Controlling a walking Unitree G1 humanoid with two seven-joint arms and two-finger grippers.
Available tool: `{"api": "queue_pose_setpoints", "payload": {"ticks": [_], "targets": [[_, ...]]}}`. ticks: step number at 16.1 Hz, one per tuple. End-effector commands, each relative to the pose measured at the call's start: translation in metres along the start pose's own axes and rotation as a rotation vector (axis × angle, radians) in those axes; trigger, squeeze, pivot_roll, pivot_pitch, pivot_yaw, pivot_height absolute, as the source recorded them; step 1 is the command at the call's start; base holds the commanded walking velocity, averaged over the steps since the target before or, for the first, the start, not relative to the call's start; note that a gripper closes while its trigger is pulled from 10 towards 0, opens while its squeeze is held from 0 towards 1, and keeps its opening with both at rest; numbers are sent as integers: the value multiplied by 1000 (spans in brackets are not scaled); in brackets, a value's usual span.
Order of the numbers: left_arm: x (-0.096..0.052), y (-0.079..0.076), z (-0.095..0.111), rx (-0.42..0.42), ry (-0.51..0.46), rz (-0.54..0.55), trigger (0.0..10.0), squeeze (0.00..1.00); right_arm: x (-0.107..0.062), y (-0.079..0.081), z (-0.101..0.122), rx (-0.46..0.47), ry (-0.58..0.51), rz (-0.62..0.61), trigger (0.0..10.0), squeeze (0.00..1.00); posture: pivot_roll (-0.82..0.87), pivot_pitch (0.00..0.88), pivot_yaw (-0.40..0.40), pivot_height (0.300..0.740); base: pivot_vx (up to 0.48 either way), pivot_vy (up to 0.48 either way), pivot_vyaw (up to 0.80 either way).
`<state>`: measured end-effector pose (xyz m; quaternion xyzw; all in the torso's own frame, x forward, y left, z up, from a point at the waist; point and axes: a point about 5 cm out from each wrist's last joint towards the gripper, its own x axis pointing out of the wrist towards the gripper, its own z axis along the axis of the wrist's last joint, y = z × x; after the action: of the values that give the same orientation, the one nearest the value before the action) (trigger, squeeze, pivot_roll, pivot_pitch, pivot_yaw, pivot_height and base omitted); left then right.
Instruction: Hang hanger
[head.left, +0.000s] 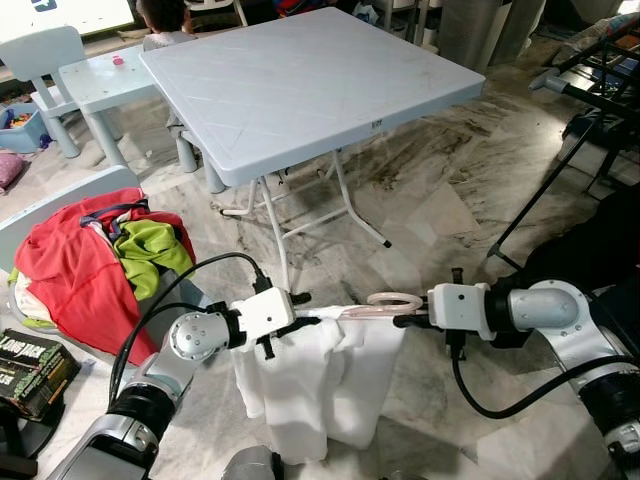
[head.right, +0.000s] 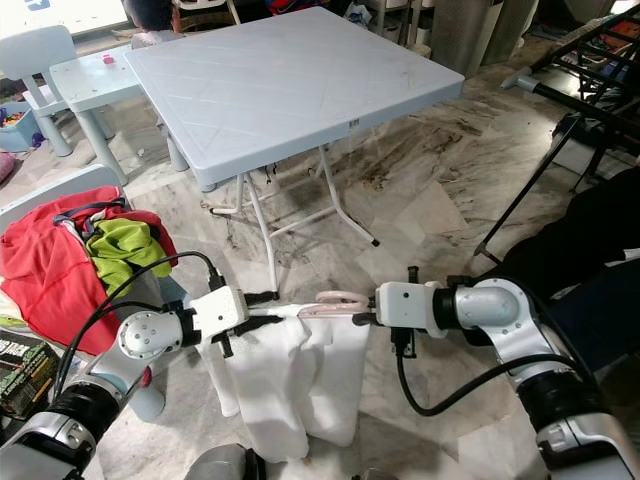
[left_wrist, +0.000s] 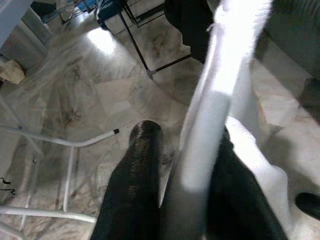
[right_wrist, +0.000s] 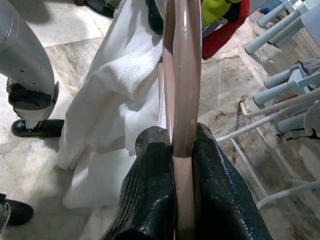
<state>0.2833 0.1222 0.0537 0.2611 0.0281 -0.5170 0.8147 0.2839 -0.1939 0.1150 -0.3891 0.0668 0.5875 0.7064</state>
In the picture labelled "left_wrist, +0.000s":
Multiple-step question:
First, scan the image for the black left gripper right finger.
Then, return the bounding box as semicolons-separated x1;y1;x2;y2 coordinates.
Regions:
205;124;289;240

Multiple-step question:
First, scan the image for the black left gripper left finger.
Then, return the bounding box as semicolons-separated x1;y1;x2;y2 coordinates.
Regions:
91;119;164;240

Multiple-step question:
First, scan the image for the white t-shirt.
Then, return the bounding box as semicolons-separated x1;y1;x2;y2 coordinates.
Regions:
159;0;292;240

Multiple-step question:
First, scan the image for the black metal drying rack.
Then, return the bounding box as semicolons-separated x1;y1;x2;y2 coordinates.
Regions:
119;0;195;81

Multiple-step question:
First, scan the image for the white storage box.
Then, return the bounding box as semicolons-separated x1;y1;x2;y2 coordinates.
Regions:
98;14;131;36

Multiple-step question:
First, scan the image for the beige bag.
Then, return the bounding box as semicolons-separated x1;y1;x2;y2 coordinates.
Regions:
0;59;26;85

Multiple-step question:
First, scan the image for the black garment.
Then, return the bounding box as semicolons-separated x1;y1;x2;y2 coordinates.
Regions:
163;0;216;65

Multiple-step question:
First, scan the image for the dark blue clothes pile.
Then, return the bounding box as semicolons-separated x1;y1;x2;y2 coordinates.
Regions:
96;0;126;26

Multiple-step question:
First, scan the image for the grey perforated laundry basket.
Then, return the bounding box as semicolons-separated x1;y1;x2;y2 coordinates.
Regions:
0;7;52;71

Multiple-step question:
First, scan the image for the grey sofa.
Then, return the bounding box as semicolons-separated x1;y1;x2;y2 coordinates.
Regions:
251;0;320;121

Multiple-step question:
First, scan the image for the thin black floor cable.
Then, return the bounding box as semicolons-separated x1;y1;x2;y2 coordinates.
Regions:
0;176;16;196

